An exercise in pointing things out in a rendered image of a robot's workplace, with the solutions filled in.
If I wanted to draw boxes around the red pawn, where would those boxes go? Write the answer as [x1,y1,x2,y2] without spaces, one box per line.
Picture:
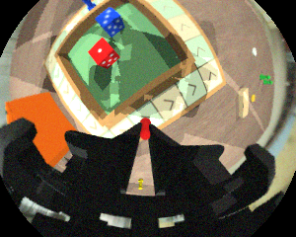
[139,118,151,139]

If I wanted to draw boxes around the blue die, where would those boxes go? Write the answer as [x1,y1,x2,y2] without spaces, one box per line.
[94,7,124,38]

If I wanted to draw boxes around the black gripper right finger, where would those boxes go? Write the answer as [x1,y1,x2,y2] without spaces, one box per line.
[148,122,224,195]

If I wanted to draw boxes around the red die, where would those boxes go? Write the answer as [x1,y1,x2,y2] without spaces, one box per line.
[89,39,120,68]

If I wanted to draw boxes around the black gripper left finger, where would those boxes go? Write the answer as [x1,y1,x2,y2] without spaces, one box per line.
[64,122,141,194]

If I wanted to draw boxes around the blue pawn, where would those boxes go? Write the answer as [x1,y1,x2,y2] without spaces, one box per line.
[82,0,97,11]

